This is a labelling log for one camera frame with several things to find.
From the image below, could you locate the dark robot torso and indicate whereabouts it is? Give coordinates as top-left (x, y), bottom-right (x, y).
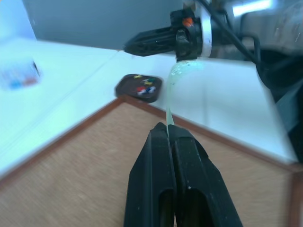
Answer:
top-left (254, 46), bottom-right (303, 164)

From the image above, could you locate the translucent green strip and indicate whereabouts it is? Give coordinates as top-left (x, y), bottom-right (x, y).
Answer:
top-left (165, 59), bottom-right (205, 133)

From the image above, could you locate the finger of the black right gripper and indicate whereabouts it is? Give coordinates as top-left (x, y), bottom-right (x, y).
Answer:
top-left (125, 43), bottom-right (177, 58)
top-left (122, 26), bottom-right (176, 50)

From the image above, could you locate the cork board with wooden frame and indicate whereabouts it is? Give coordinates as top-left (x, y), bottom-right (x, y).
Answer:
top-left (0, 96), bottom-right (303, 227)

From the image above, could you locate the dark brown square tray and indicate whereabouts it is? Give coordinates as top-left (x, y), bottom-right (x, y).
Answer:
top-left (114, 73), bottom-right (164, 104)

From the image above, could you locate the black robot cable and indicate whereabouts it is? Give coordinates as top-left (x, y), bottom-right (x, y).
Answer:
top-left (198, 0), bottom-right (263, 69)

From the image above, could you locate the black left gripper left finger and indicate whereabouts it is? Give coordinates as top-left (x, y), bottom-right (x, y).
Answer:
top-left (123, 122), bottom-right (177, 227)

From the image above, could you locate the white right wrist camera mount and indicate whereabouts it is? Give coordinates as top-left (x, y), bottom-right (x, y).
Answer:
top-left (197, 9), bottom-right (214, 59)

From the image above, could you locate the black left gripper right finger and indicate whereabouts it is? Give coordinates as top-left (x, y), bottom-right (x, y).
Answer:
top-left (168, 124), bottom-right (244, 227)

